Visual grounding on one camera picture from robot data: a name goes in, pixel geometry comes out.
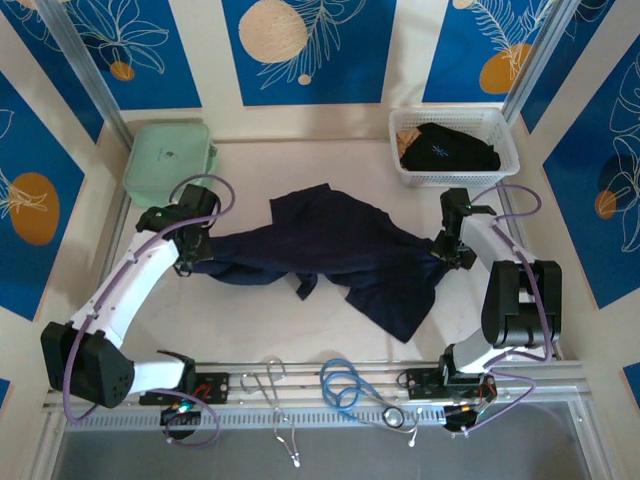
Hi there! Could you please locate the blue cable coil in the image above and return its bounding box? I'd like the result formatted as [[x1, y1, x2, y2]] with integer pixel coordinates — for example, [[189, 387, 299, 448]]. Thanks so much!
[[319, 357, 374, 414]]

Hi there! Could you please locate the tan woven cloth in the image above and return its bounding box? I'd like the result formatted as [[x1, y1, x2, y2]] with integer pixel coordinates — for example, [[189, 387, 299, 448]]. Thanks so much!
[[397, 128, 421, 156]]

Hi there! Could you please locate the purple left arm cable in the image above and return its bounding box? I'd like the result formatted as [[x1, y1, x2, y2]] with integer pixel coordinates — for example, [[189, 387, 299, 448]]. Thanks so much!
[[62, 173, 236, 446]]

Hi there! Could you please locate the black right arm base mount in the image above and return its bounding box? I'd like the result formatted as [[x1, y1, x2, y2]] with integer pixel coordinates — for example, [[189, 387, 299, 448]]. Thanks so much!
[[405, 367, 500, 432]]

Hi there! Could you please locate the white plastic basket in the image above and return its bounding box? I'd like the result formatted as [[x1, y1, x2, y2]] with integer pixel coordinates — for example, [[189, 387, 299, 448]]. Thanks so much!
[[388, 106, 521, 189]]

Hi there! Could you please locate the silver stethoscope chest piece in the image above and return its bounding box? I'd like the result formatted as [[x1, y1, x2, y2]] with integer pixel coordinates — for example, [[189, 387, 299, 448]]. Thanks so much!
[[349, 379, 424, 447]]

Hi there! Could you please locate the aluminium frame post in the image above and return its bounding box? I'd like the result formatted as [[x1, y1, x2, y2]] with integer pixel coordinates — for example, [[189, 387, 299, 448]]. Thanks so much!
[[37, 0, 126, 146], [502, 0, 576, 127]]

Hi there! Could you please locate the black t-shirt with blue print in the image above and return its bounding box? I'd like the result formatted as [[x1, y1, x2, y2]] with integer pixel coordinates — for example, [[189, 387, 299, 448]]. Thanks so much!
[[401, 123, 502, 174]]

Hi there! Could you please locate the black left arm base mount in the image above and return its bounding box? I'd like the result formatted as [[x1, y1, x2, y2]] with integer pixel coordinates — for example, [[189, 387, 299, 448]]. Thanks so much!
[[138, 370, 232, 427]]

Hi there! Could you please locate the aluminium slotted rail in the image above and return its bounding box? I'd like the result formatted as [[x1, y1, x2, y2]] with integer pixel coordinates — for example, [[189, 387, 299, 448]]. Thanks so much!
[[42, 359, 591, 437]]

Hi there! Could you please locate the grey wire with white tips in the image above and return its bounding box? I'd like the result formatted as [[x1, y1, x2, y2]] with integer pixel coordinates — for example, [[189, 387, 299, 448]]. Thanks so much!
[[239, 357, 304, 469]]

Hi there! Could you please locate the navy blue t-shirt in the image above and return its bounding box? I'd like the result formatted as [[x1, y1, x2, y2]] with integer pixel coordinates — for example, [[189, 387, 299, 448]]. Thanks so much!
[[187, 182, 451, 344]]

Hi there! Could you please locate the green lidded container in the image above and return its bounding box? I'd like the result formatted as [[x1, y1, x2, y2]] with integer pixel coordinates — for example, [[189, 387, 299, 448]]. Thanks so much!
[[122, 122, 222, 208]]

